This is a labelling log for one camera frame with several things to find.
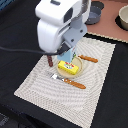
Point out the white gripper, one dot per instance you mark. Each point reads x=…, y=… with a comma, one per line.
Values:
x=61, y=24

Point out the light blue cup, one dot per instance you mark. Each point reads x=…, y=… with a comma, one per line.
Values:
x=68, y=56

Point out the brown toy sausage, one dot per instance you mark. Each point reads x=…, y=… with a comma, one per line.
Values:
x=50, y=62

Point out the yellow butter box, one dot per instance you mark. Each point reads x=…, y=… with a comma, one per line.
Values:
x=68, y=67

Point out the grey frying pan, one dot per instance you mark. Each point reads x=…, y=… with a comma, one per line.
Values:
x=94, y=15

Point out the round tan plate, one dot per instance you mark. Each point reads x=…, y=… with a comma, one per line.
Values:
x=76, y=61

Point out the black stove burner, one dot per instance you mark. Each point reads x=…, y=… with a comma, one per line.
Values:
x=97, y=4

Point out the pink toy stove board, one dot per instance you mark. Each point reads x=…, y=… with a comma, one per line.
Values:
x=107, y=26

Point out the beige bowl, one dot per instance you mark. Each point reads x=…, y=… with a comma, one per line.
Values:
x=123, y=14

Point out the beige woven placemat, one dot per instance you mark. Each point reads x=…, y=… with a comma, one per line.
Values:
x=69, y=106

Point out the knife with orange handle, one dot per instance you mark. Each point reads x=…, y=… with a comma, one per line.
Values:
x=88, y=58

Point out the fork with orange handle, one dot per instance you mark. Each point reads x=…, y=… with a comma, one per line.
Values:
x=68, y=81

